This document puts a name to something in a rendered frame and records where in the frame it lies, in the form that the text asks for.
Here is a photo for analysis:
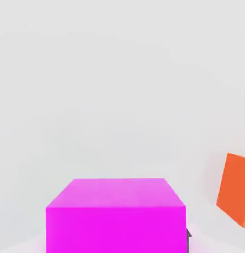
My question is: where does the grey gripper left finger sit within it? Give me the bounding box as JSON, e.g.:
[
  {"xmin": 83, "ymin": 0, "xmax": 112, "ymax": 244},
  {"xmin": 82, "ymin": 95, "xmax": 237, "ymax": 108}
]
[{"xmin": 21, "ymin": 237, "xmax": 47, "ymax": 253}]

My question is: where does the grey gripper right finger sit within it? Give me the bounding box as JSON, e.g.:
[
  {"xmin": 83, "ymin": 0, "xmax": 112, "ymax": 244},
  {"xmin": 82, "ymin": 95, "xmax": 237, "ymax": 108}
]
[{"xmin": 186, "ymin": 227, "xmax": 214, "ymax": 253}]

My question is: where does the small orange cube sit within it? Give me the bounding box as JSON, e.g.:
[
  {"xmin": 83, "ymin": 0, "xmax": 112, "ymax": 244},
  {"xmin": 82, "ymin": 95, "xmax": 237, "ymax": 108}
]
[{"xmin": 216, "ymin": 152, "xmax": 245, "ymax": 230}]

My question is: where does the small magenta cube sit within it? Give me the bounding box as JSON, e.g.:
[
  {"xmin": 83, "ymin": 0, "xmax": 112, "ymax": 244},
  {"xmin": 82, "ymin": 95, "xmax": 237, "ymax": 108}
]
[{"xmin": 45, "ymin": 177, "xmax": 187, "ymax": 253}]

